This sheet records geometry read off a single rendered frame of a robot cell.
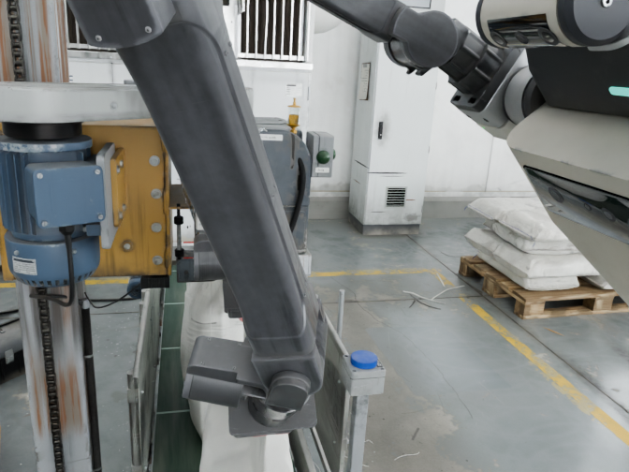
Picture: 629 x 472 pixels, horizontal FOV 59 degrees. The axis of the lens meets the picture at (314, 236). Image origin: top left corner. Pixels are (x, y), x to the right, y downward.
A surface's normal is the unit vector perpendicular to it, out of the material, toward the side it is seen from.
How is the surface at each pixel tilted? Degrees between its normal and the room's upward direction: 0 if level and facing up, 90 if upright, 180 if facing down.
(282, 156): 90
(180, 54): 126
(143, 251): 90
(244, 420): 47
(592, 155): 40
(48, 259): 91
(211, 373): 118
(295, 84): 90
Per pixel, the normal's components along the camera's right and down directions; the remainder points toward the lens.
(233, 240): -0.14, 0.70
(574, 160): -0.59, -0.72
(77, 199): 0.62, 0.26
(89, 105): 0.78, 0.22
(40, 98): 0.43, 0.29
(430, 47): 0.22, 0.31
